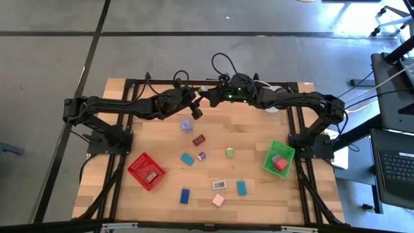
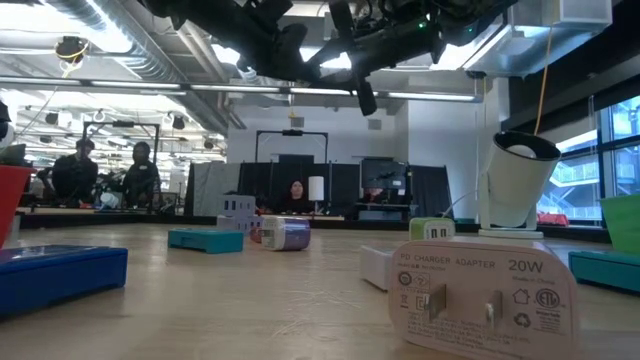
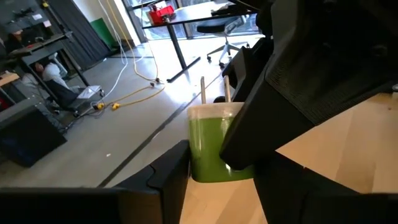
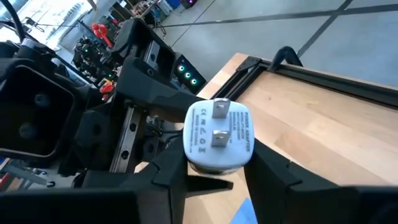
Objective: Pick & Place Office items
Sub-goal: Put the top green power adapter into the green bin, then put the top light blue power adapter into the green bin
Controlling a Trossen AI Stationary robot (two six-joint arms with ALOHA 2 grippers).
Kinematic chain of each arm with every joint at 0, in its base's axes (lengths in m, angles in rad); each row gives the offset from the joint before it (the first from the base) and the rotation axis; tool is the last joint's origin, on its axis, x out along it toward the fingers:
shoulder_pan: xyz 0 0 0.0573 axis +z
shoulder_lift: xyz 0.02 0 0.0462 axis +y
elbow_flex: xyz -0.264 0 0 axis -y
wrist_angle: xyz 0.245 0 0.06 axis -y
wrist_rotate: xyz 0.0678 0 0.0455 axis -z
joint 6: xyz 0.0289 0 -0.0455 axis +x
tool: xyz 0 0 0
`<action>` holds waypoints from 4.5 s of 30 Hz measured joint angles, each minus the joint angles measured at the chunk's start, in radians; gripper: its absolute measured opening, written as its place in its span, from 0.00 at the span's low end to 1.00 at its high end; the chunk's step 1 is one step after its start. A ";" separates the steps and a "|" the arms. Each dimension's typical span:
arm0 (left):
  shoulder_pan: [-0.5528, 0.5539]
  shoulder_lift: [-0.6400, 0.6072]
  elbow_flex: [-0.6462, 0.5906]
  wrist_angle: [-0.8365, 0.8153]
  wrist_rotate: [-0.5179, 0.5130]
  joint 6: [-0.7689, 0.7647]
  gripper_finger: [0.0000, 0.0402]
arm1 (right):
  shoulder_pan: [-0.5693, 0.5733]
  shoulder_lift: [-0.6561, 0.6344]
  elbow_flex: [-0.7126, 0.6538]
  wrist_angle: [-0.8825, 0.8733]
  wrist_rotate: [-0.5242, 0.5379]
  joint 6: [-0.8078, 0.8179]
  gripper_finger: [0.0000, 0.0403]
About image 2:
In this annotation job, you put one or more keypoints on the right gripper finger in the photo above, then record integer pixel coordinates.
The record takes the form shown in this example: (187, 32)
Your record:
(367, 100)

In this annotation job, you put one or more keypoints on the green white cube charger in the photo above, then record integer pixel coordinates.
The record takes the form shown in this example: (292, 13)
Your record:
(432, 230)

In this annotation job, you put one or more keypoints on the purple white charger adapter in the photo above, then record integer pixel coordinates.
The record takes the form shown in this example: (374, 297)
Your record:
(290, 234)

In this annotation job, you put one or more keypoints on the red charger adapter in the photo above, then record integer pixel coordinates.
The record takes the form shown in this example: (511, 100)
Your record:
(256, 237)

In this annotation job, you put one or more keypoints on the teal box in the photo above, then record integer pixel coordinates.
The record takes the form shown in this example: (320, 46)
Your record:
(605, 270)
(205, 241)

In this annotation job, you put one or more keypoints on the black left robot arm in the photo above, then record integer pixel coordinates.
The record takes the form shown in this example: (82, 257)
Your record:
(210, 20)

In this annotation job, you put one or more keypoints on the dark office desk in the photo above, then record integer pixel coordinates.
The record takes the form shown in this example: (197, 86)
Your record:
(385, 212)

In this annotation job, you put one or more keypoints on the long ceiling light strip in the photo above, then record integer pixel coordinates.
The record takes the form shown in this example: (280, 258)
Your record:
(235, 88)

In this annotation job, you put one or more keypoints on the black monitor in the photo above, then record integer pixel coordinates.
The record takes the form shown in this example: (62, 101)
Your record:
(384, 175)

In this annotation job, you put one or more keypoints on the white table lamp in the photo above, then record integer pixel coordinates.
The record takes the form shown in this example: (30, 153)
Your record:
(316, 187)

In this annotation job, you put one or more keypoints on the black curtain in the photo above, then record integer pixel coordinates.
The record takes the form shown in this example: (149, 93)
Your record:
(430, 187)

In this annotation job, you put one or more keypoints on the person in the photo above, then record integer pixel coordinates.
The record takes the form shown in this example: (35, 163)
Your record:
(75, 177)
(296, 200)
(141, 180)

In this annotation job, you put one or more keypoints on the black partition screen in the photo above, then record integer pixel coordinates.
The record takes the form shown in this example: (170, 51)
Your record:
(252, 185)

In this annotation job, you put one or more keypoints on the grey cloth cover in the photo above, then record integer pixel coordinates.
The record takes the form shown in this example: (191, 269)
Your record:
(215, 185)

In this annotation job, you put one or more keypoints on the white 20W charger adapter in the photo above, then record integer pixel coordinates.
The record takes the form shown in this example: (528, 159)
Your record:
(475, 280)

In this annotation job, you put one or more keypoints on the red bag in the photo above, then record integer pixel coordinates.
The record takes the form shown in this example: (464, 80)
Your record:
(552, 220)

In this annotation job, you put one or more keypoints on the pale blue cup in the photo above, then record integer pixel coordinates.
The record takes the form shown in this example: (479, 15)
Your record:
(109, 200)

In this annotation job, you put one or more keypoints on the green plastic basket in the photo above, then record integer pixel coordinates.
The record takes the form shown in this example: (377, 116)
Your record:
(622, 225)

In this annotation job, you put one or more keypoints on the red plastic basket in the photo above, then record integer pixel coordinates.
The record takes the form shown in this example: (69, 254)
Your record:
(12, 200)

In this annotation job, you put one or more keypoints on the blue flat box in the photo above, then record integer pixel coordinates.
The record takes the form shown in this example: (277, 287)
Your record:
(60, 280)

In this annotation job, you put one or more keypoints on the black gantry frame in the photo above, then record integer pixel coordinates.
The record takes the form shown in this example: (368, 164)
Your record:
(292, 132)
(122, 124)

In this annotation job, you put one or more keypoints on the dome security camera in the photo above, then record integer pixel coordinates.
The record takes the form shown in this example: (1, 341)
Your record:
(475, 74)

